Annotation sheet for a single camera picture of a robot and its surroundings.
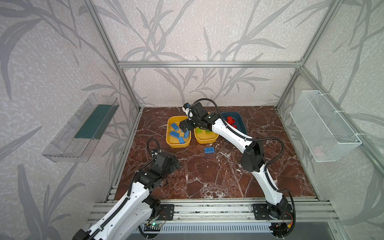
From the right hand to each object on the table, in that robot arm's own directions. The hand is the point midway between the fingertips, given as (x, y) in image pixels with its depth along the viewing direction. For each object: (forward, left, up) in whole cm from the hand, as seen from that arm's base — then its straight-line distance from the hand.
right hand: (185, 118), depth 91 cm
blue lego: (-2, +1, -15) cm, 15 cm away
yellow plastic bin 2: (-6, -12, -13) cm, 18 cm away
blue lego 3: (-6, +4, -15) cm, 17 cm away
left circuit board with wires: (-53, +14, -18) cm, 58 cm away
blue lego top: (-13, -15, -16) cm, 25 cm away
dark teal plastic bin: (+9, -37, -16) cm, 42 cm away
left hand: (-23, +5, -7) cm, 25 cm away
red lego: (+10, -31, -15) cm, 36 cm away
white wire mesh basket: (-23, -64, +17) cm, 70 cm away
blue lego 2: (+4, +9, -14) cm, 17 cm away
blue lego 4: (-1, +9, -15) cm, 18 cm away
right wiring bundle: (-54, -49, -21) cm, 76 cm away
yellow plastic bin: (-7, +9, -16) cm, 20 cm away
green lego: (-19, -13, +13) cm, 27 cm away
